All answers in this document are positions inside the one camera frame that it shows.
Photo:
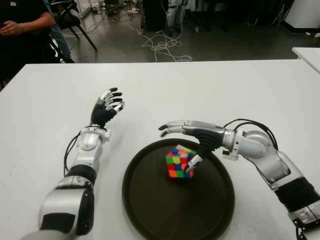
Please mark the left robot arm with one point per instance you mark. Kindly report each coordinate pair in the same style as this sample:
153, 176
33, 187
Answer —
86, 150

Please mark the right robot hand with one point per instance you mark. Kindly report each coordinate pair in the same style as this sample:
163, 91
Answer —
207, 136

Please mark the small white floor object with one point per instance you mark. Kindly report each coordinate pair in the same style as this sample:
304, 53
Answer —
317, 34

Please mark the white cabinet with black base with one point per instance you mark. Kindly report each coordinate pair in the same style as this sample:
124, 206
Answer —
303, 12

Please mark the silver humanoid robot legs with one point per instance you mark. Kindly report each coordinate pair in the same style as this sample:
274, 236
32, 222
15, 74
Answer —
175, 15

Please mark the white glass display cabinet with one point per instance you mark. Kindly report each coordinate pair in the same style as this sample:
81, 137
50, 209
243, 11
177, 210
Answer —
82, 7

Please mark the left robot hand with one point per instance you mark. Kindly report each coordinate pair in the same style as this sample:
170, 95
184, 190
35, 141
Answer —
103, 112

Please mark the white side table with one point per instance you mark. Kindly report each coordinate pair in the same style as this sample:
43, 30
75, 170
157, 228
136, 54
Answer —
310, 58

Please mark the black wheeled equipment rack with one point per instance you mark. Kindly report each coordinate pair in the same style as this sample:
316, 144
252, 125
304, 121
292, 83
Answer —
232, 12

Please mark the black folding chair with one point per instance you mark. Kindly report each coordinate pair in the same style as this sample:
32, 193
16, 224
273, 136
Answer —
71, 22

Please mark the dark brown round plate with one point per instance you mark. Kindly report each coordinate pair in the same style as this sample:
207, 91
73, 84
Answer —
175, 205

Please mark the multicoloured Rubik's cube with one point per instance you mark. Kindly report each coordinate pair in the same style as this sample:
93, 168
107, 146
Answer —
177, 163

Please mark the black floor cabinet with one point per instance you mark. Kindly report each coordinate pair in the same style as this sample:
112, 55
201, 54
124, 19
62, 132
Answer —
153, 15

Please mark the seated person in black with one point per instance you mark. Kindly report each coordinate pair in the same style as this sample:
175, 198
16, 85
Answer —
22, 42

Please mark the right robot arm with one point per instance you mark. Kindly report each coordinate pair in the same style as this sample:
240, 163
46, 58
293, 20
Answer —
272, 165

